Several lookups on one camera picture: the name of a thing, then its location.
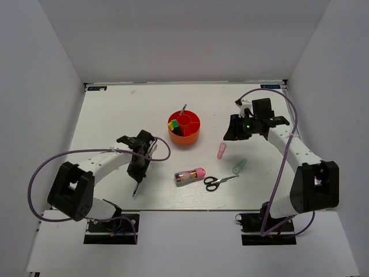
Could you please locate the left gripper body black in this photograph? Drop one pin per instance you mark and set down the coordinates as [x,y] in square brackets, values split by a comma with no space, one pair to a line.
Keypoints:
[138,167]

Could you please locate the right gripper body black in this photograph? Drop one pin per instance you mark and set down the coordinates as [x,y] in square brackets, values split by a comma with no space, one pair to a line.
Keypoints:
[249,127]

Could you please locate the pink correction tape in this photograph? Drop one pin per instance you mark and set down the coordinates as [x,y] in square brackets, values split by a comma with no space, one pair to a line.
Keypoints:
[221,150]

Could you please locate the green pen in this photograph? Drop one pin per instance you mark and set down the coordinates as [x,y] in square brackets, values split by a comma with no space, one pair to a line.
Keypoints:
[135,190]

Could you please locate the green correction tape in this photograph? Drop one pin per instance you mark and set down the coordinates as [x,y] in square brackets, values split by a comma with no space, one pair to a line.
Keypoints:
[239,167]

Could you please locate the blue pen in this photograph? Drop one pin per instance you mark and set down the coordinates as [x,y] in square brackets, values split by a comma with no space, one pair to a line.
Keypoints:
[182,110]

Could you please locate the green black highlighter marker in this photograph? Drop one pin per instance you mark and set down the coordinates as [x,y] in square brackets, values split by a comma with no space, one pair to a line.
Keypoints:
[174,127]

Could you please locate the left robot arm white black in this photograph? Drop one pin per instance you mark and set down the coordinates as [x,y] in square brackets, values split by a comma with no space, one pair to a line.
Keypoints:
[73,188]

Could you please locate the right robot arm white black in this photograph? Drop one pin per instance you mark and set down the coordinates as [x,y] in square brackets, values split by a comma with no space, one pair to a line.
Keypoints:
[315,185]

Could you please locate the right blue label sticker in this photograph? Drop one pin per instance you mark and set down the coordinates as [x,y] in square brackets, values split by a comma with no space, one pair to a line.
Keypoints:
[270,86]

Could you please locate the blue label sticker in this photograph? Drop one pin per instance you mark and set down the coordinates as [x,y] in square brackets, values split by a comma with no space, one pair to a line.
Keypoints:
[97,88]
[270,86]

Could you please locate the pink capped eraser bottle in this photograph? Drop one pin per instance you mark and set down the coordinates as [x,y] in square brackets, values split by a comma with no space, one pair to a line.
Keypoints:
[186,177]

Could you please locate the orange round organizer container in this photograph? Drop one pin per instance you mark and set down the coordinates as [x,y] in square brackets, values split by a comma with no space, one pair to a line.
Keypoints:
[189,125]

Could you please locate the left blue label sticker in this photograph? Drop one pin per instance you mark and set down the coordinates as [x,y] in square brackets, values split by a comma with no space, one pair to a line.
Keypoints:
[97,88]

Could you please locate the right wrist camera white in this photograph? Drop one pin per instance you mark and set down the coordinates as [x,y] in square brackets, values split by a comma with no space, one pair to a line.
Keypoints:
[245,108]

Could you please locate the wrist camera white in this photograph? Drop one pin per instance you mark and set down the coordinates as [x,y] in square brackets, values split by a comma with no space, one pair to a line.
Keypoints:
[245,108]
[152,149]

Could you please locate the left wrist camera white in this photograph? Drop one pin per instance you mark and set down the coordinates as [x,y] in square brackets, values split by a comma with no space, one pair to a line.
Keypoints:
[152,149]

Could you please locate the black handled scissors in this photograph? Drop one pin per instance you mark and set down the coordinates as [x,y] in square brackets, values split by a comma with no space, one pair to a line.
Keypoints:
[212,183]

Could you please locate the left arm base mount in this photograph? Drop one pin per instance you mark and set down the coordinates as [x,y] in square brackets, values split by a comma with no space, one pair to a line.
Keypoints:
[117,233]

